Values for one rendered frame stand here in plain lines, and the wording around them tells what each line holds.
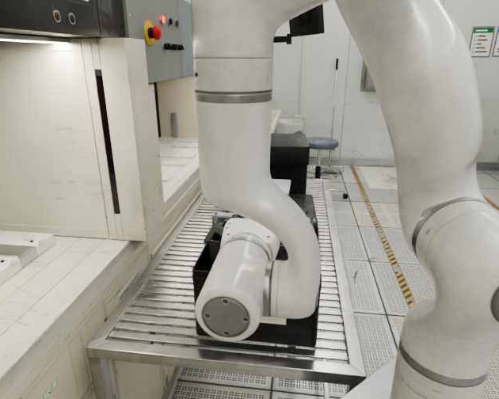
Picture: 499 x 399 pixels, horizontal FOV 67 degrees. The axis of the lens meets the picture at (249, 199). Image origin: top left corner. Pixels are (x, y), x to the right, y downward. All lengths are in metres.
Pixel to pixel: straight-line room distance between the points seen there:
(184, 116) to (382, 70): 2.11
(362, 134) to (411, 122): 4.71
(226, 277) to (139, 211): 0.62
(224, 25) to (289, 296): 0.33
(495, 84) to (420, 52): 5.07
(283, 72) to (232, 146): 4.61
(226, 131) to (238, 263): 0.19
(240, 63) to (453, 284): 0.33
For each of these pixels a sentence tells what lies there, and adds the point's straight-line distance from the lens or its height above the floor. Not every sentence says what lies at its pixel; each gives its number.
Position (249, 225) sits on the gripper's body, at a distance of 0.67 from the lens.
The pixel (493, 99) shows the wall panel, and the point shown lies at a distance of 5.52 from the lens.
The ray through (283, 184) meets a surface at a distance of 0.87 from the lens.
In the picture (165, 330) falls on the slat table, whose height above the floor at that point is 0.76.
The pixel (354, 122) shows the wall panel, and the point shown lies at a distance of 5.11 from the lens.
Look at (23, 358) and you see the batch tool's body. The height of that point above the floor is 0.86.
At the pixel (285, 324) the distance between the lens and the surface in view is 0.86.
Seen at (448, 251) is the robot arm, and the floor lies 1.15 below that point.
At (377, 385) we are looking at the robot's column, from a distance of 0.86.
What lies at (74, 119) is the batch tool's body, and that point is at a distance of 1.09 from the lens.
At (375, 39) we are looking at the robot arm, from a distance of 0.47.
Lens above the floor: 1.36
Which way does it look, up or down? 21 degrees down
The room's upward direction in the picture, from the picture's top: straight up
